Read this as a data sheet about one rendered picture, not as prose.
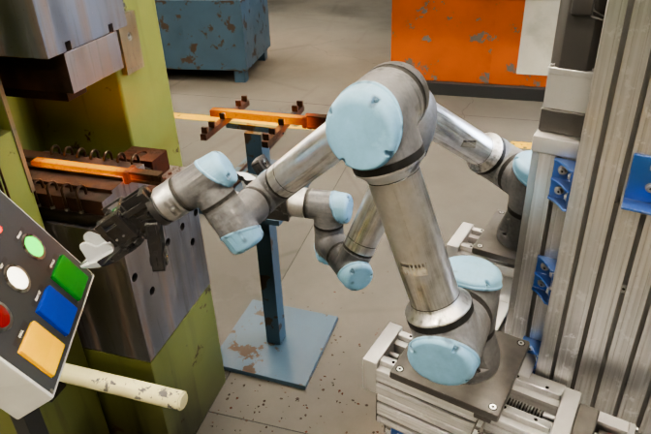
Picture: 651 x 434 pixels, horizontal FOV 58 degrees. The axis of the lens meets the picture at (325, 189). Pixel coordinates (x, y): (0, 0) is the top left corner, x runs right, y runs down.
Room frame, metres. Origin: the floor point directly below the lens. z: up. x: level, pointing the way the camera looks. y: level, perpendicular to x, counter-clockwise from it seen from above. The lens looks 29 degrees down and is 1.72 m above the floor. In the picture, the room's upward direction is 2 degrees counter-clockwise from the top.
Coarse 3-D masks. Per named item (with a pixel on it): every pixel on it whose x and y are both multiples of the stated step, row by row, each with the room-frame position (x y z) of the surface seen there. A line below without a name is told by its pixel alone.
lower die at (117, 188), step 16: (80, 160) 1.53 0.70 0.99; (96, 160) 1.53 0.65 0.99; (112, 160) 1.52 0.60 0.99; (32, 176) 1.44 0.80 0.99; (48, 176) 1.44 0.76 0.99; (64, 176) 1.44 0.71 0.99; (80, 176) 1.43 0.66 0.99; (96, 176) 1.42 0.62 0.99; (112, 176) 1.41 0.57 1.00; (64, 192) 1.37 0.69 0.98; (80, 192) 1.36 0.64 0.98; (96, 192) 1.36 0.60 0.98; (112, 192) 1.35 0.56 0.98; (128, 192) 1.41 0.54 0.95; (96, 208) 1.31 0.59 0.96; (112, 208) 1.34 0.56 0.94
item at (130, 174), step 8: (32, 160) 1.51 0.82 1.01; (40, 160) 1.51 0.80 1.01; (48, 160) 1.51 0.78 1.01; (56, 160) 1.51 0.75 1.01; (64, 160) 1.50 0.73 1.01; (64, 168) 1.47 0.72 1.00; (72, 168) 1.46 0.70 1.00; (80, 168) 1.45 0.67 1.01; (88, 168) 1.45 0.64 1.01; (96, 168) 1.45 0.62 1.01; (104, 168) 1.44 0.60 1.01; (112, 168) 1.44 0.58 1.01; (120, 168) 1.44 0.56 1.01; (128, 168) 1.43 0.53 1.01; (136, 168) 1.43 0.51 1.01; (128, 176) 1.40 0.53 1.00; (136, 176) 1.41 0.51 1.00; (144, 176) 1.40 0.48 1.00; (152, 176) 1.38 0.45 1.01; (160, 176) 1.39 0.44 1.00; (152, 184) 1.38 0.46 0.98
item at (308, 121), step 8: (216, 112) 1.84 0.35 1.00; (232, 112) 1.82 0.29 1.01; (240, 112) 1.81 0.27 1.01; (248, 112) 1.81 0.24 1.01; (256, 112) 1.81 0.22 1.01; (264, 112) 1.80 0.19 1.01; (272, 112) 1.80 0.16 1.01; (256, 120) 1.79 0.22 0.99; (264, 120) 1.78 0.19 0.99; (272, 120) 1.77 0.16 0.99; (288, 120) 1.76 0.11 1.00; (296, 120) 1.75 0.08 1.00; (304, 120) 1.73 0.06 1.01; (312, 120) 1.74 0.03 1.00; (320, 120) 1.73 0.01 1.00; (304, 128) 1.73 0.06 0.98; (312, 128) 1.73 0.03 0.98
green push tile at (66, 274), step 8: (64, 256) 0.99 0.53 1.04; (56, 264) 0.96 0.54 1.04; (64, 264) 0.97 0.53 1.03; (72, 264) 0.98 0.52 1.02; (56, 272) 0.93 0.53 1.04; (64, 272) 0.95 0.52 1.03; (72, 272) 0.97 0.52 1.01; (80, 272) 0.99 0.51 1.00; (56, 280) 0.92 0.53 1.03; (64, 280) 0.93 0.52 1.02; (72, 280) 0.95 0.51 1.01; (80, 280) 0.97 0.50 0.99; (64, 288) 0.92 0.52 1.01; (72, 288) 0.93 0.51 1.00; (80, 288) 0.95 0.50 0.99; (80, 296) 0.93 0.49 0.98
